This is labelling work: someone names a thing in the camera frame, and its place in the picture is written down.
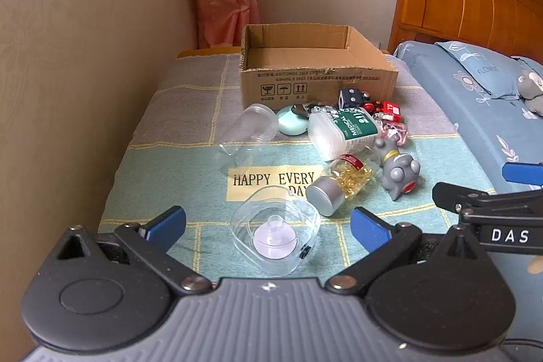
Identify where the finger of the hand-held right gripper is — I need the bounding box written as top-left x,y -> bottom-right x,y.
432,182 -> 543,225
502,163 -> 543,190

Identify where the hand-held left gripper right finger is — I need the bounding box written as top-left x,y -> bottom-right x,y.
324,207 -> 488,296

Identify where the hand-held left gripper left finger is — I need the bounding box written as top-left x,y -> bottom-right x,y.
55,206 -> 217,297

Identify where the silver-capped capsule bottle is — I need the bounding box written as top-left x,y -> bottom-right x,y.
306,146 -> 381,217

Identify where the grey rubber toy figure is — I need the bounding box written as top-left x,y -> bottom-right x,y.
372,133 -> 422,202

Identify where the clear square suction-cup container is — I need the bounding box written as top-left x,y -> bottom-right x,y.
230,186 -> 322,278

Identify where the red toy train car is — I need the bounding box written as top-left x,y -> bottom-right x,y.
362,101 -> 402,123

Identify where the clear round plastic jar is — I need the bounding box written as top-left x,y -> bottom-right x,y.
217,103 -> 279,176

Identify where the cardboard box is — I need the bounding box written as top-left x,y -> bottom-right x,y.
240,24 -> 399,111

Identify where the light blue pillow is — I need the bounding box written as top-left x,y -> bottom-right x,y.
392,40 -> 543,195

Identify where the grey plush toy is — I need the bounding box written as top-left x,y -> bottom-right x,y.
511,57 -> 543,117

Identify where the white green-labelled swab box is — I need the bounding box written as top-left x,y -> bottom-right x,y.
308,108 -> 381,161

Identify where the blue floral pillow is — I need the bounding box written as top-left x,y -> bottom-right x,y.
434,40 -> 543,100

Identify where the mint green oval case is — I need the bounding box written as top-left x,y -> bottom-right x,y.
277,105 -> 311,136

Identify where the black toy train car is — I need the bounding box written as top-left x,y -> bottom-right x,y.
338,88 -> 374,111

